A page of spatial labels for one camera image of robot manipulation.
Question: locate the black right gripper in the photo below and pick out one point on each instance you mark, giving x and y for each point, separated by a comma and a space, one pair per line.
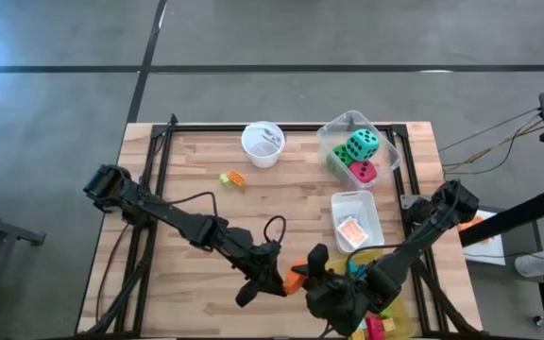
333, 297

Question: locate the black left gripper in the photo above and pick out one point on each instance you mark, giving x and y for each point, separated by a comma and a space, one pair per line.
258, 264

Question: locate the orange angled long brick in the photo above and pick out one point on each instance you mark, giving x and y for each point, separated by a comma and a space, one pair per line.
294, 282

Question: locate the teal small toy brick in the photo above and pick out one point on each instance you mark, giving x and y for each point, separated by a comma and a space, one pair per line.
352, 267

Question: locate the clear case with orange card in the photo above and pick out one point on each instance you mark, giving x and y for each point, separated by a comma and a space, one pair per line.
352, 232

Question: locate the red long toy brick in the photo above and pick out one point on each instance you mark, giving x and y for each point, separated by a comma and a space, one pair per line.
375, 327

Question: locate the yellow small toy brick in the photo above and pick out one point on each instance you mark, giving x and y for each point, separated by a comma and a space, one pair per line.
389, 325

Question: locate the red foam die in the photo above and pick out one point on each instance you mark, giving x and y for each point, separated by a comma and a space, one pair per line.
363, 171

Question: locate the green foam die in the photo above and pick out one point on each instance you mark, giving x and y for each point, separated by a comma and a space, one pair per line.
340, 156

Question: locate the teal foam die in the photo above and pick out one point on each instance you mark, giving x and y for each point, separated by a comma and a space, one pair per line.
362, 144

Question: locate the clear plastic bin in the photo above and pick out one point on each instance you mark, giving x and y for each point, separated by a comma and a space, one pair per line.
380, 137

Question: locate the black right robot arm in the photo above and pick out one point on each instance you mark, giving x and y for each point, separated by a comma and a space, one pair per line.
423, 236

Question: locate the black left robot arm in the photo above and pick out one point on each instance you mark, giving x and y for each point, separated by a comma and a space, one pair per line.
158, 210

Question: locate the white plastic bin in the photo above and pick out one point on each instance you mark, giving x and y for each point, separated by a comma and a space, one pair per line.
347, 203

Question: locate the yellow translucent plastic bin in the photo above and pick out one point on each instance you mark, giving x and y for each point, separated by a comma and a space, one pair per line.
402, 311

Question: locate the orange flat toy brick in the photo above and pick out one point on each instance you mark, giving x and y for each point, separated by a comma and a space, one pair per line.
237, 178

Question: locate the light green small brick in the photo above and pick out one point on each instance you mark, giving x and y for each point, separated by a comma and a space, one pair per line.
225, 179

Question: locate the white bucket with face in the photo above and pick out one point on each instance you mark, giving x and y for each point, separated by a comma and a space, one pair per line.
262, 156

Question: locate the white paper sheet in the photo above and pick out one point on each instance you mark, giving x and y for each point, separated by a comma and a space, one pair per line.
489, 250

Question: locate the black diagonal stand bar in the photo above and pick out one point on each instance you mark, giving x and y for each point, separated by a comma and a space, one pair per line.
513, 217

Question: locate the white rounded object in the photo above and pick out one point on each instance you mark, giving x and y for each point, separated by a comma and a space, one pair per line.
536, 264

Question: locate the black caster wheel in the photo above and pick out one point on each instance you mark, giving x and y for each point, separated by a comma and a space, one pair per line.
542, 322

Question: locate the grey metal stand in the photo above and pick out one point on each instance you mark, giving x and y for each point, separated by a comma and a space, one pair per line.
7, 231

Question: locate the grey metal bracket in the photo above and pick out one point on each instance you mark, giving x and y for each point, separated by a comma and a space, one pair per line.
409, 200

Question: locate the black table frame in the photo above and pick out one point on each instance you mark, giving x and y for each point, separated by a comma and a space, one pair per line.
300, 127

